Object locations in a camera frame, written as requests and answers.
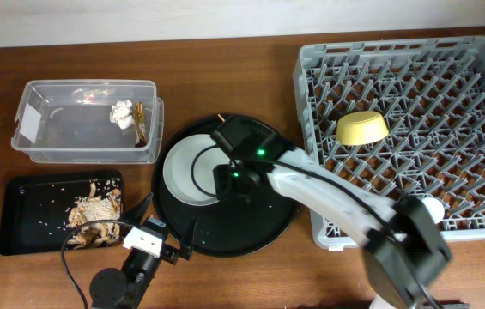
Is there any clear plastic storage bin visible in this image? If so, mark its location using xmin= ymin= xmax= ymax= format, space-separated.
xmin=10 ymin=79 xmax=164 ymax=164

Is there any food scraps pile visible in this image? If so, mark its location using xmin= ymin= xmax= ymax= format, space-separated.
xmin=67 ymin=181 xmax=122 ymax=249

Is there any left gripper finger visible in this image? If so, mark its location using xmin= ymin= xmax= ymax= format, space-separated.
xmin=179 ymin=215 xmax=199 ymax=261
xmin=120 ymin=193 xmax=154 ymax=226

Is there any grey round plate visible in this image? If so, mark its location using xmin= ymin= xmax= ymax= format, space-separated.
xmin=162 ymin=134 xmax=229 ymax=207

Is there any black rectangular tray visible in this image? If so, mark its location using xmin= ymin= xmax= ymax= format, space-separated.
xmin=0 ymin=169 xmax=124 ymax=256

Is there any white tissue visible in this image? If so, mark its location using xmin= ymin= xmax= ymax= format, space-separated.
xmin=109 ymin=100 xmax=134 ymax=130

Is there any round black serving tray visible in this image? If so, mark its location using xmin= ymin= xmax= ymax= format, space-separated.
xmin=151 ymin=116 xmax=299 ymax=258

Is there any gold snack wrapper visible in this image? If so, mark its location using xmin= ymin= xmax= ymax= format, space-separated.
xmin=133 ymin=102 xmax=148 ymax=148

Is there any yellow bowl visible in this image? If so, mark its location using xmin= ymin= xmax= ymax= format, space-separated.
xmin=336 ymin=111 xmax=389 ymax=146

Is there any blue cup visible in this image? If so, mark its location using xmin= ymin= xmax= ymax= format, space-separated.
xmin=421 ymin=197 xmax=445 ymax=224

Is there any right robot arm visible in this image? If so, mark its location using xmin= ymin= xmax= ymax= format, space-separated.
xmin=210 ymin=116 xmax=452 ymax=308

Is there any grey dishwasher rack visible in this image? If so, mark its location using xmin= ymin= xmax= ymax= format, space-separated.
xmin=293 ymin=36 xmax=485 ymax=241

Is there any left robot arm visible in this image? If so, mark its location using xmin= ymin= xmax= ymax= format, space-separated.
xmin=89 ymin=194 xmax=199 ymax=308

